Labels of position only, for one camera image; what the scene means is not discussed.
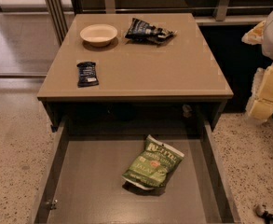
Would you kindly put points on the dark blue chip bag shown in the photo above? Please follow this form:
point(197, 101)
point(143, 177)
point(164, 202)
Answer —
point(141, 30)

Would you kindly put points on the white paper bowl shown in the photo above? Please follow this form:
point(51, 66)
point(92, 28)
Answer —
point(99, 35)

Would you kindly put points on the brown cabinet counter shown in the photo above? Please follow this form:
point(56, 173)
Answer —
point(182, 70)

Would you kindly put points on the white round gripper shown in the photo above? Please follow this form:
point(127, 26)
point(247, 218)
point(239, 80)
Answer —
point(260, 105)

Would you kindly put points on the open grey top drawer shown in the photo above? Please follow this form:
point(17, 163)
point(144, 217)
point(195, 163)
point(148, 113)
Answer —
point(84, 184)

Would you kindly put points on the small dark blue snack bar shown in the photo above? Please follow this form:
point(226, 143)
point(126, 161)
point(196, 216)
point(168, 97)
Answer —
point(87, 74)

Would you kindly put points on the green jalapeno chip bag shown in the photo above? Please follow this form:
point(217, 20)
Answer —
point(150, 169)

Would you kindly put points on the metal shelf frame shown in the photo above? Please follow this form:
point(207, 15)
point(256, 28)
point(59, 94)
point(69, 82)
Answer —
point(206, 12)

